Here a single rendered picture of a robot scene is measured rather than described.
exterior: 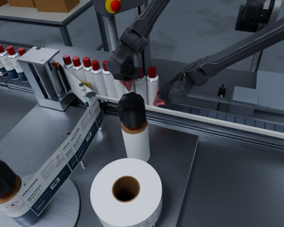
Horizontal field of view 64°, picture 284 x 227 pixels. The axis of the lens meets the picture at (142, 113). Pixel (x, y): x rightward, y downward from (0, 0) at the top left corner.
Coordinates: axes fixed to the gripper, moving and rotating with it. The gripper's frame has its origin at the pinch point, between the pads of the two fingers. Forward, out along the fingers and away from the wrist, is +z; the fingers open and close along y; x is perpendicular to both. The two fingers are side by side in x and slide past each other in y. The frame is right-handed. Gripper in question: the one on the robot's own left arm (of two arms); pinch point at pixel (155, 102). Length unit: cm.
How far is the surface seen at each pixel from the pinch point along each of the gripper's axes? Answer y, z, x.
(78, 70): -2.6, 14.4, -35.4
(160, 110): 1.9, -0.1, 3.3
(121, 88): -1.6, 6.6, -15.3
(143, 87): -0.2, -2.9, -9.0
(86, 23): -263, 182, -97
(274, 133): 4.9, -28.3, 38.9
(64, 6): -120, 77, -91
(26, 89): -3, 51, -54
